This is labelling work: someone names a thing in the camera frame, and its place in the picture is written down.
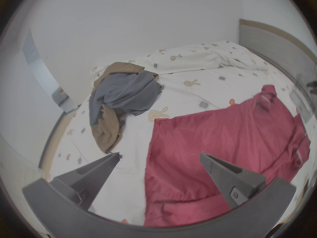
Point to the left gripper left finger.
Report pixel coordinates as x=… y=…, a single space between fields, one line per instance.
x=91 y=182

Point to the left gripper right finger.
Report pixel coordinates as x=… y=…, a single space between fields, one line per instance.
x=230 y=182

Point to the red shirt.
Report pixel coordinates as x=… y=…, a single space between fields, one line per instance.
x=210 y=142

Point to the brown garment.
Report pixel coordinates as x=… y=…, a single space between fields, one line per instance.
x=106 y=130

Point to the grey garment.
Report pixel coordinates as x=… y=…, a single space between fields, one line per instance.
x=123 y=93

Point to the clear plastic box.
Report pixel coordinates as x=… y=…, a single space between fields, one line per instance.
x=301 y=100

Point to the white printed quilt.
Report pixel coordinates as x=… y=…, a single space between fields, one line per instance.
x=198 y=58

